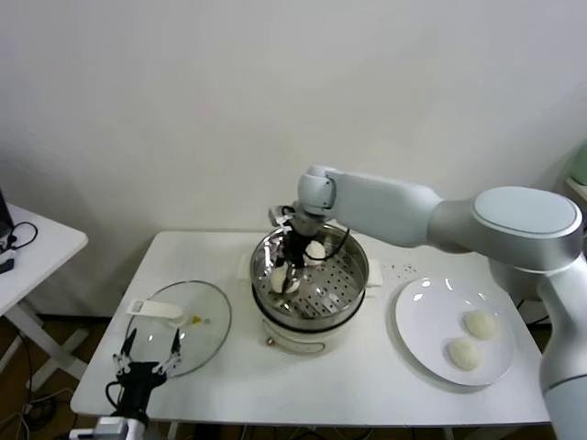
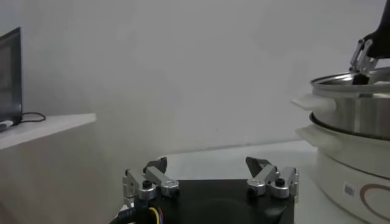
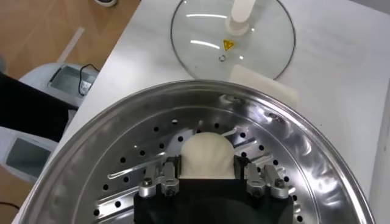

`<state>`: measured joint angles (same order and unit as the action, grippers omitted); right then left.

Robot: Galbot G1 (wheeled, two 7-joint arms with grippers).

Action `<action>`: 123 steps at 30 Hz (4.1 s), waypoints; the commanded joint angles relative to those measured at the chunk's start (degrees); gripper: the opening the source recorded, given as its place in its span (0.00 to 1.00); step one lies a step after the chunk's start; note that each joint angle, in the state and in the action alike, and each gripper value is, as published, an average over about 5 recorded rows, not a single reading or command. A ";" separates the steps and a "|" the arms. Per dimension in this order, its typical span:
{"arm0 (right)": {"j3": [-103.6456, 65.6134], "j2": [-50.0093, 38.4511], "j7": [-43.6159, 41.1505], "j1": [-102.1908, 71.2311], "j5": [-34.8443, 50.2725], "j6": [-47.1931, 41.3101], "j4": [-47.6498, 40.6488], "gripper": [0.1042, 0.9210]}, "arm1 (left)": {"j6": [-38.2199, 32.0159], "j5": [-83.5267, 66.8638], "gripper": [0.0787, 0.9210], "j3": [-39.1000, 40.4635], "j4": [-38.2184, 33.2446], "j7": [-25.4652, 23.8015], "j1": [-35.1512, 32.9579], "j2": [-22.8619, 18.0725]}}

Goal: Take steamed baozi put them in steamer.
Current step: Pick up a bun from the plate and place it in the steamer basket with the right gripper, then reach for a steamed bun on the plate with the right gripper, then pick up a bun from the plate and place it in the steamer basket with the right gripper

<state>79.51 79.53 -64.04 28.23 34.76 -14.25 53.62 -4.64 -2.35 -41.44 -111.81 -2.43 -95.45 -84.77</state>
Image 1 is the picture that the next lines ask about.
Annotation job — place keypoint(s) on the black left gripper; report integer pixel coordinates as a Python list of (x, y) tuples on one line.
[(140, 378)]

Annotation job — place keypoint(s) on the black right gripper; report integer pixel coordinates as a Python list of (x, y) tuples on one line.
[(299, 243)]

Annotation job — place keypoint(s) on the white steamed baozi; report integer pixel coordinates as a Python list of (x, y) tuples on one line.
[(317, 251), (464, 354), (480, 324), (277, 282)]

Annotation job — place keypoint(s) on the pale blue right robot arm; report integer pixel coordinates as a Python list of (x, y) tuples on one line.
[(390, 206)]

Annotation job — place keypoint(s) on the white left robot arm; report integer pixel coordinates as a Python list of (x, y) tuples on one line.
[(137, 431)]

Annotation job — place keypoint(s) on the perforated stainless steamer basket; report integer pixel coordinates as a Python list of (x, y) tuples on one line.
[(339, 284)]

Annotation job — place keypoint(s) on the cream electric cooking pot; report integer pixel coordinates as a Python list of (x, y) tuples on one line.
[(312, 341)]

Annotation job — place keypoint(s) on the white side table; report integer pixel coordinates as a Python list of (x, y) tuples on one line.
[(581, 185), (46, 256)]

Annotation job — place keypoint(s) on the white oval plate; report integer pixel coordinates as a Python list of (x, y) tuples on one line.
[(426, 321)]

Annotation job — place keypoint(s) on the small black device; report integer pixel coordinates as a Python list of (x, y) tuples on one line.
[(6, 267)]

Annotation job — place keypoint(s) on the small white adapter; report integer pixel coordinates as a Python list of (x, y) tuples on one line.
[(6, 255)]

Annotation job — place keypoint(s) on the dark laptop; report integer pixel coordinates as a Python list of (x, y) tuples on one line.
[(4, 215)]

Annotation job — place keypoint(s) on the pale green appliance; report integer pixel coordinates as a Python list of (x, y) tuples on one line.
[(580, 162)]

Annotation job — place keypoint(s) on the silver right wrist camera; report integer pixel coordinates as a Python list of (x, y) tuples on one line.
[(279, 216)]

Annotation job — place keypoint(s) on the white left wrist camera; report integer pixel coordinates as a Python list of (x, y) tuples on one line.
[(110, 427)]

